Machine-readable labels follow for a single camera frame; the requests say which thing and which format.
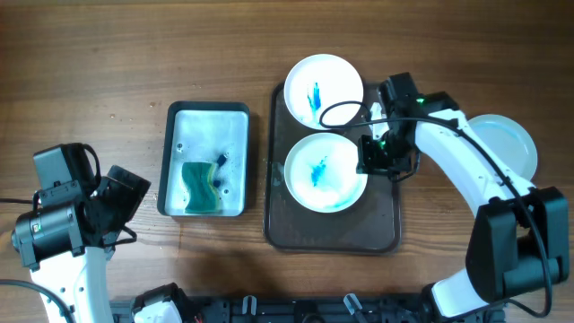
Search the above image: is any green yellow sponge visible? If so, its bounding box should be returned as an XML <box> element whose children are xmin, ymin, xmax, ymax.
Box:
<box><xmin>181</xmin><ymin>162</ymin><xmax>221</xmax><ymax>214</ymax></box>

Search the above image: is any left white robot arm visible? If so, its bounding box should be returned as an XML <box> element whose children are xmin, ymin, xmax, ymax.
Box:
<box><xmin>12</xmin><ymin>165</ymin><xmax>151</xmax><ymax>322</ymax></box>

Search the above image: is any dark tray with water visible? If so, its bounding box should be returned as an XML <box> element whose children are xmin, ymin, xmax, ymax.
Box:
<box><xmin>157</xmin><ymin>100</ymin><xmax>249</xmax><ymax>217</ymax></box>

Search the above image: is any white plate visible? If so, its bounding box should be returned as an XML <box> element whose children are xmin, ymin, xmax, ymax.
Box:
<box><xmin>283</xmin><ymin>54</ymin><xmax>364</xmax><ymax>130</ymax></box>
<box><xmin>283</xmin><ymin>133</ymin><xmax>368</xmax><ymax>214</ymax></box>

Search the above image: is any brown plastic serving tray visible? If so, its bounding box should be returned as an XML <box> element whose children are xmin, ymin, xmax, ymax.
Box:
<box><xmin>264</xmin><ymin>83</ymin><xmax>402</xmax><ymax>255</ymax></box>

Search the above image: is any white plate top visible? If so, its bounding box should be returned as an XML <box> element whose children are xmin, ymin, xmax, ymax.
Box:
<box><xmin>283</xmin><ymin>54</ymin><xmax>364</xmax><ymax>130</ymax></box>

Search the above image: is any grey-white plate bottom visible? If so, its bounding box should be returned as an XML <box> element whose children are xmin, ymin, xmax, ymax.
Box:
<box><xmin>468</xmin><ymin>114</ymin><xmax>538</xmax><ymax>180</ymax></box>

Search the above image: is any left black cable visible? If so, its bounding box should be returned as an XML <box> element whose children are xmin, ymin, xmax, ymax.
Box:
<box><xmin>0</xmin><ymin>196</ymin><xmax>75</xmax><ymax>323</ymax></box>

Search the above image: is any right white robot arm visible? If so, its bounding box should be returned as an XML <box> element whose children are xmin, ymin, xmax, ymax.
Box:
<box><xmin>358</xmin><ymin>90</ymin><xmax>570</xmax><ymax>322</ymax></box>

